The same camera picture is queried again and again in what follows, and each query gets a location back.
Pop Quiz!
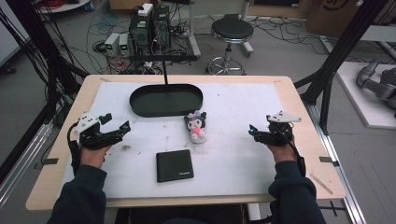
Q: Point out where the dark tape strip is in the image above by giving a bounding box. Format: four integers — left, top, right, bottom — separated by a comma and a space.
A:
318, 156, 341, 168
33, 157, 60, 171

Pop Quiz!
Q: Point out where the grey power supply unit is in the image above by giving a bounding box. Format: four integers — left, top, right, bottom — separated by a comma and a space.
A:
104, 32, 121, 57
118, 33, 131, 57

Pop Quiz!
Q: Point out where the person's right hand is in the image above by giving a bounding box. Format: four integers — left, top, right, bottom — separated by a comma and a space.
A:
267, 139, 299, 164

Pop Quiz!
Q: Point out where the black oval tray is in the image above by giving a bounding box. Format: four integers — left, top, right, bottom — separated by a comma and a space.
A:
129, 83, 205, 119

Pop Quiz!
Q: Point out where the tangle of floor cables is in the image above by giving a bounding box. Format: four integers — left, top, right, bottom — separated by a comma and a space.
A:
248, 15, 331, 57

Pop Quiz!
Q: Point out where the black computer tower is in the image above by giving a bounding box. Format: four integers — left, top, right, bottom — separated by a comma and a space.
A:
128, 12, 155, 58
152, 4, 172, 51

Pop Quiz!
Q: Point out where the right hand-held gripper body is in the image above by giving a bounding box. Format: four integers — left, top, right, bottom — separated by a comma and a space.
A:
264, 110, 303, 147

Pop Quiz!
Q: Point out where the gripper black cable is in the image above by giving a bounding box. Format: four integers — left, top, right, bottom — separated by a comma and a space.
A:
278, 127, 307, 179
65, 121, 82, 175

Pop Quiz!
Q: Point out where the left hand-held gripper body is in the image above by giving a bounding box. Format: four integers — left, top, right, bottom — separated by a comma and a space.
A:
73, 112, 114, 151

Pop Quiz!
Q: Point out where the aluminium rail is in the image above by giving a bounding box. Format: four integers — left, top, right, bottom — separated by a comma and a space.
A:
0, 120, 54, 208
304, 102, 368, 224

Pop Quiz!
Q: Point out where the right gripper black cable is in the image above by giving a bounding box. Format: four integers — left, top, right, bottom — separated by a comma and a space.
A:
278, 127, 307, 179

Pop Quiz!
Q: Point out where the thin wooden stick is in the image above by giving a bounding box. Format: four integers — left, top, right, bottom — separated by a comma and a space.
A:
309, 173, 334, 196

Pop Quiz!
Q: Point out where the white floor board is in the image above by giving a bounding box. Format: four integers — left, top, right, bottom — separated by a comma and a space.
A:
335, 61, 396, 131

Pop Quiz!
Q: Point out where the white table mat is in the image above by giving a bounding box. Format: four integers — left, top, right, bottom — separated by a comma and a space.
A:
60, 81, 285, 200

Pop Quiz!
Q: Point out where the black round stool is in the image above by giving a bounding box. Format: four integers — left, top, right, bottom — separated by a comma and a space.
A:
205, 17, 255, 77

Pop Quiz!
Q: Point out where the black frame with cables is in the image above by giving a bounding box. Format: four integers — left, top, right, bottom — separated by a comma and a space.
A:
0, 0, 91, 129

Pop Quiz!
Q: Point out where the person's left hand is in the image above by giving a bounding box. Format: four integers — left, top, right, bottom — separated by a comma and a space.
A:
79, 144, 113, 169

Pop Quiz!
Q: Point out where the black-haired plush doll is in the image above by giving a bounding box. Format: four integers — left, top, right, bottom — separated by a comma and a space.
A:
183, 110, 208, 145

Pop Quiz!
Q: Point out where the black camera stand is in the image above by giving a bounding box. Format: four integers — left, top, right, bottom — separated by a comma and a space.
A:
127, 54, 199, 94

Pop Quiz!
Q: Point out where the cardboard box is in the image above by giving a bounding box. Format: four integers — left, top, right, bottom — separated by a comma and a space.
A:
305, 0, 363, 39

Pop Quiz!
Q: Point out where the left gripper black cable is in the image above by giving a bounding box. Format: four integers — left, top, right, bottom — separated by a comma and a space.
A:
65, 121, 82, 175

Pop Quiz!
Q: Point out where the black frame post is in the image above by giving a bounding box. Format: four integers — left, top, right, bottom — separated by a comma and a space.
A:
293, 0, 390, 135

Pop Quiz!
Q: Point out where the black wallet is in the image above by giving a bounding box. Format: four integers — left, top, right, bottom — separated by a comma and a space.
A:
155, 148, 195, 184

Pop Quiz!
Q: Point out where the white box on tower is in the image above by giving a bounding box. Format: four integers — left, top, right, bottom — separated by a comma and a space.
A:
137, 2, 154, 18

